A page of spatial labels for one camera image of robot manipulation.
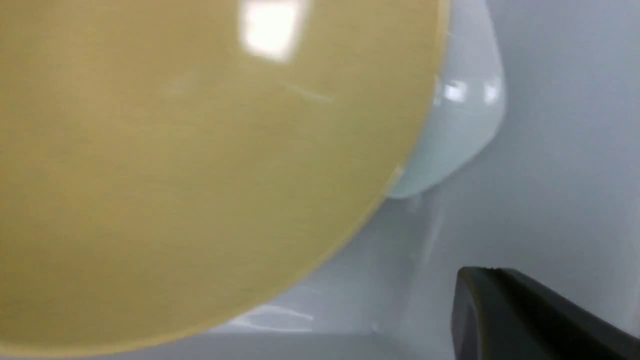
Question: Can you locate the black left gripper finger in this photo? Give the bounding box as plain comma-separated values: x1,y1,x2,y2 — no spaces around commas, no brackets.
451,266,640,360

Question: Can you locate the yellow noodle bowl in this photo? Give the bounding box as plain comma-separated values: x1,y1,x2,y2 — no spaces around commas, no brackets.
0,0,451,358

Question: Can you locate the large white plastic tub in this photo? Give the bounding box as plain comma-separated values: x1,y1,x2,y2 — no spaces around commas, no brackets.
0,0,640,360

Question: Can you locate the white dish in tub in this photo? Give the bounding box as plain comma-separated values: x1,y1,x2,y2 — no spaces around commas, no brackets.
386,0,506,199

